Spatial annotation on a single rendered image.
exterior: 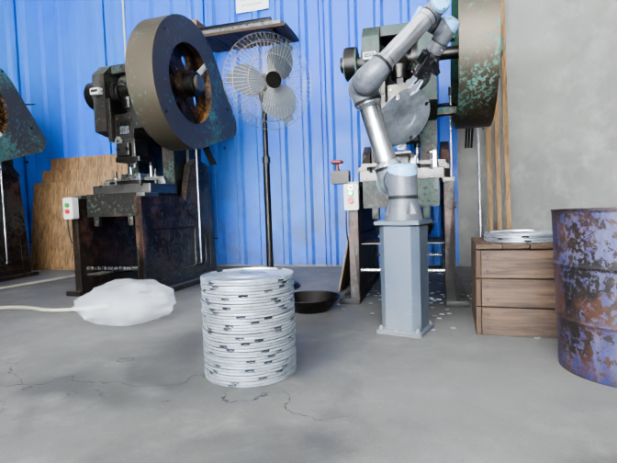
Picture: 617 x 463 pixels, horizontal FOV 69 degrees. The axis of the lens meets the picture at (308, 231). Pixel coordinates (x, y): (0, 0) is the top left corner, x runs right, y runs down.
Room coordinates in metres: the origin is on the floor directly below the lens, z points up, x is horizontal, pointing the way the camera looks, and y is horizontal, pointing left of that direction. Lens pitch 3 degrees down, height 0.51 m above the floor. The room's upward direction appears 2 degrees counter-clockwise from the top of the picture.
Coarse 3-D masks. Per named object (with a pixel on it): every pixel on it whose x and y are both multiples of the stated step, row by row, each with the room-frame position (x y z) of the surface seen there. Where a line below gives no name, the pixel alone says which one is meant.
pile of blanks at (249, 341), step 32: (224, 288) 1.28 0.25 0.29; (256, 288) 1.28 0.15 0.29; (288, 288) 1.36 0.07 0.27; (224, 320) 1.28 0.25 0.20; (256, 320) 1.28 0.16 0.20; (288, 320) 1.35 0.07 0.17; (224, 352) 1.28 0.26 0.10; (256, 352) 1.28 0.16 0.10; (288, 352) 1.35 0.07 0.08; (224, 384) 1.29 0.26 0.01; (256, 384) 1.28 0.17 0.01
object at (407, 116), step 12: (408, 96) 2.15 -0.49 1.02; (420, 96) 2.18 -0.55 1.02; (384, 108) 2.14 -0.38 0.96; (396, 108) 2.16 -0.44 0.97; (408, 108) 2.20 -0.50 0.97; (420, 108) 2.22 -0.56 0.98; (396, 120) 2.21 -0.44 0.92; (408, 120) 2.24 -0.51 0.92; (420, 120) 2.26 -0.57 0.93; (396, 132) 2.25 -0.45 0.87; (408, 132) 2.27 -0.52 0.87; (396, 144) 2.29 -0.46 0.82
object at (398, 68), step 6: (402, 60) 2.50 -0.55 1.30; (396, 66) 2.52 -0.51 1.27; (402, 66) 2.51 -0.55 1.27; (408, 66) 2.52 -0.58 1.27; (396, 72) 2.53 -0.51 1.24; (402, 72) 2.52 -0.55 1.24; (408, 72) 2.53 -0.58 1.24; (396, 78) 2.55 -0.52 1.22; (402, 78) 2.54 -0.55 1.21; (408, 78) 2.56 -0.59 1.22
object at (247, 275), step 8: (208, 272) 1.47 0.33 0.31; (216, 272) 1.50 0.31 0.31; (232, 272) 1.49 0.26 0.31; (240, 272) 1.44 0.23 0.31; (248, 272) 1.44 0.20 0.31; (256, 272) 1.43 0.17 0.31; (264, 272) 1.42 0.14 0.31; (272, 272) 1.46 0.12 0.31; (280, 272) 1.45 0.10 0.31; (288, 272) 1.45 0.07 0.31; (208, 280) 1.33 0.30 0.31; (216, 280) 1.29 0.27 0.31; (224, 280) 1.32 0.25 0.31; (232, 280) 1.32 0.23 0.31; (240, 280) 1.31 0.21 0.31; (248, 280) 1.27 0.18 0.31; (256, 280) 1.28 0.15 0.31; (264, 280) 1.29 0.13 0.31
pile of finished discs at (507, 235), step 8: (488, 232) 1.93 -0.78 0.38; (496, 232) 1.92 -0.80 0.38; (504, 232) 1.90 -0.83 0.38; (512, 232) 1.82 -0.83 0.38; (520, 232) 1.80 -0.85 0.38; (528, 232) 1.79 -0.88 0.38; (536, 232) 1.80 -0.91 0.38; (544, 232) 1.83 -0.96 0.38; (552, 232) 1.81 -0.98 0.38; (488, 240) 1.83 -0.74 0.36; (496, 240) 1.79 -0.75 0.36; (504, 240) 1.76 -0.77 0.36; (512, 240) 1.74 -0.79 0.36; (520, 240) 1.72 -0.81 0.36; (528, 240) 1.71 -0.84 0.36; (536, 240) 1.71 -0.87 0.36; (544, 240) 1.78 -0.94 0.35; (552, 240) 1.71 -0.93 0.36
